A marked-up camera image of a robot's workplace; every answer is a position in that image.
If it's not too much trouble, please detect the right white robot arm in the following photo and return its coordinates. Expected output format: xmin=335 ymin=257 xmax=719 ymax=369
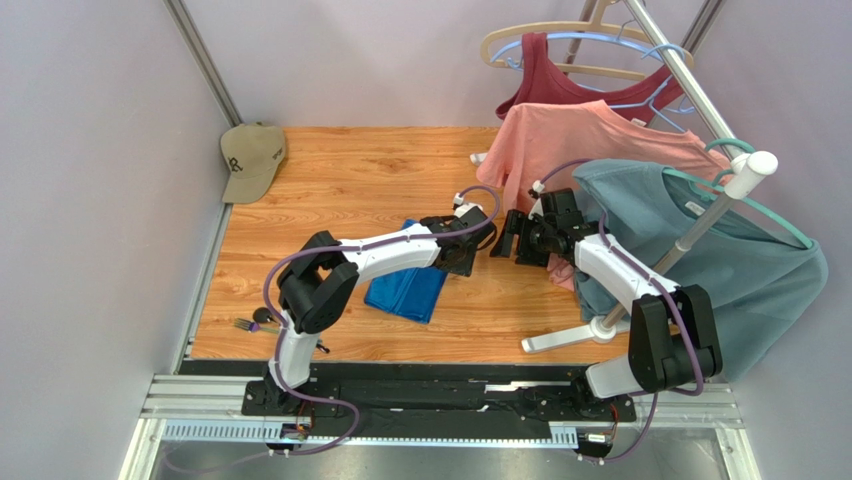
xmin=490 ymin=210 xmax=723 ymax=399

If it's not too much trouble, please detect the black spoon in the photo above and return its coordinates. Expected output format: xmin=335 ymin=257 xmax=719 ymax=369
xmin=252 ymin=307 xmax=278 ymax=325

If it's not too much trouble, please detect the aluminium frame rail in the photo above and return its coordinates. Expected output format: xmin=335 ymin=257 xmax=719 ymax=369
xmin=140 ymin=375 xmax=753 ymax=461

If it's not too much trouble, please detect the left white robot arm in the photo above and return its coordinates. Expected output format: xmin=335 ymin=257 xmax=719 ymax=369
xmin=262 ymin=217 xmax=495 ymax=395

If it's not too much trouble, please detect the black fork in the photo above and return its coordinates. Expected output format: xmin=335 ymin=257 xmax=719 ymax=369
xmin=233 ymin=318 xmax=331 ymax=354

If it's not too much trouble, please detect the light blue hanger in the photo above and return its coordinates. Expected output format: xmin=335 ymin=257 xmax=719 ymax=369
xmin=489 ymin=31 xmax=707 ymax=134

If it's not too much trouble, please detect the blue cloth napkin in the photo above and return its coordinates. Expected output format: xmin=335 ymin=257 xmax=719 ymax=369
xmin=359 ymin=219 xmax=447 ymax=324

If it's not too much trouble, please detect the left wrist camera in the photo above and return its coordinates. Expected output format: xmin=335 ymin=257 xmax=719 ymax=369
xmin=419 ymin=196 xmax=493 ymax=239

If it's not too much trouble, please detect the salmon pink t-shirt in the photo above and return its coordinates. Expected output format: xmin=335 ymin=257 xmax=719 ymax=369
xmin=475 ymin=99 xmax=733 ymax=291

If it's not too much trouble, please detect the beige baseball cap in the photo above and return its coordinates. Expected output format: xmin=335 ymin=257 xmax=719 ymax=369
xmin=220 ymin=122 xmax=287 ymax=204

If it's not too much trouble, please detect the teal green hanger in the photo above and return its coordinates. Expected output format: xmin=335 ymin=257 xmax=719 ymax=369
xmin=663 ymin=138 xmax=814 ymax=249

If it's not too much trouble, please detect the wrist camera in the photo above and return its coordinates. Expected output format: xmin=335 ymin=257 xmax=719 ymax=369
xmin=419 ymin=196 xmax=493 ymax=239
xmin=528 ymin=180 xmax=585 ymax=231

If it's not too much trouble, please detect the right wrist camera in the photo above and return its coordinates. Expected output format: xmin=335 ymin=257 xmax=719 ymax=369
xmin=528 ymin=180 xmax=585 ymax=231

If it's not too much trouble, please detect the metal clothes rack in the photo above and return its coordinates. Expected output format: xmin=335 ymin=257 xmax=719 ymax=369
xmin=467 ymin=0 xmax=780 ymax=354

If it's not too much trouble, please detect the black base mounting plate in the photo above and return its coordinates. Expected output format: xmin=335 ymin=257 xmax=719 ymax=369
xmin=179 ymin=359 xmax=640 ymax=442

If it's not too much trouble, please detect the beige wooden hanger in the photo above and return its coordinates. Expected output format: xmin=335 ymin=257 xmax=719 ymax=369
xmin=479 ymin=1 xmax=664 ymax=82

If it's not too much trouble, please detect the maroon tank top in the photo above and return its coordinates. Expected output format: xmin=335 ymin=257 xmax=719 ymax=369
xmin=495 ymin=33 xmax=683 ymax=122

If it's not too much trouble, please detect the teal t-shirt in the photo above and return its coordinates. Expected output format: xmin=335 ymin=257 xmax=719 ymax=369
xmin=573 ymin=159 xmax=828 ymax=381

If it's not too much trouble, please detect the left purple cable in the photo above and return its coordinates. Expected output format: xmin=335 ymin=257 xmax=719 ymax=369
xmin=162 ymin=184 xmax=502 ymax=467

